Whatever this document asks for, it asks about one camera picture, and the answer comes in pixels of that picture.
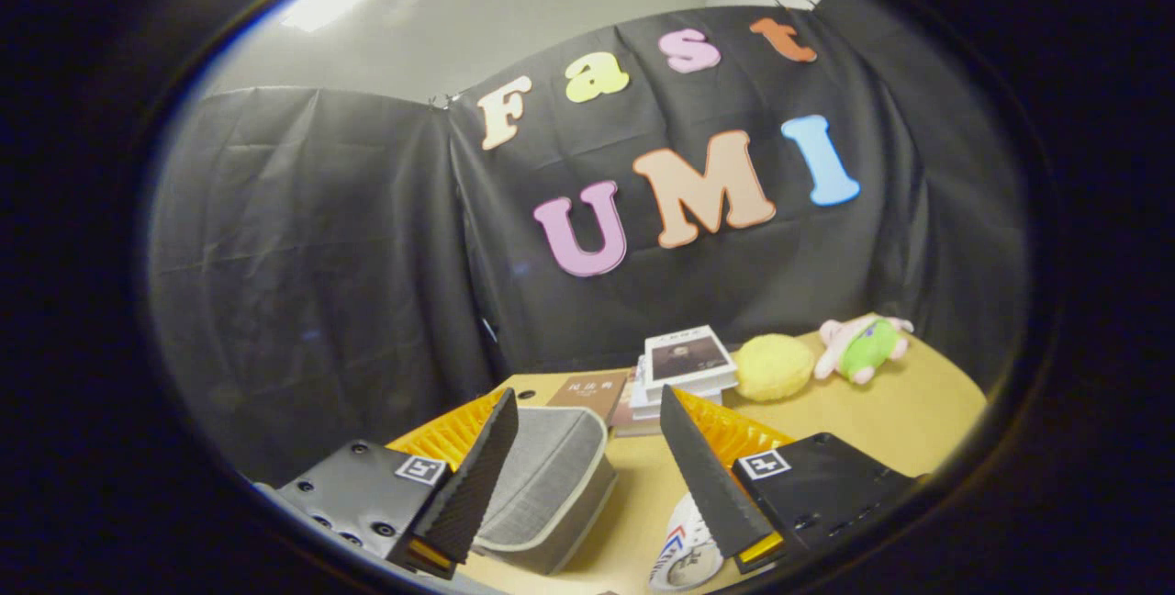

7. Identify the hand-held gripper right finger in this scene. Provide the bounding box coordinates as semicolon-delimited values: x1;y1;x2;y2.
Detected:
659;384;922;576

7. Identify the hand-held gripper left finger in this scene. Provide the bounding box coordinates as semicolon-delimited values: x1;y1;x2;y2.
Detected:
252;387;520;580

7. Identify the white canvas shoe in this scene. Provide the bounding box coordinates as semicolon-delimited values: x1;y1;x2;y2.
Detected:
648;491;726;591

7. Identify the reddish brown book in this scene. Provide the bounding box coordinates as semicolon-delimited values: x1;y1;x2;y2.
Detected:
610;382;664;438

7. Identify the yellow plush toy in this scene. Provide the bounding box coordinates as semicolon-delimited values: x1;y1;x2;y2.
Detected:
734;333;816;403

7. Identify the pink and green plush toy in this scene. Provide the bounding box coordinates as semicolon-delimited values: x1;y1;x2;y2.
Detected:
814;313;915;386

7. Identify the black backdrop cloth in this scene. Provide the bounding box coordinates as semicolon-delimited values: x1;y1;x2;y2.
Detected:
147;0;1029;486

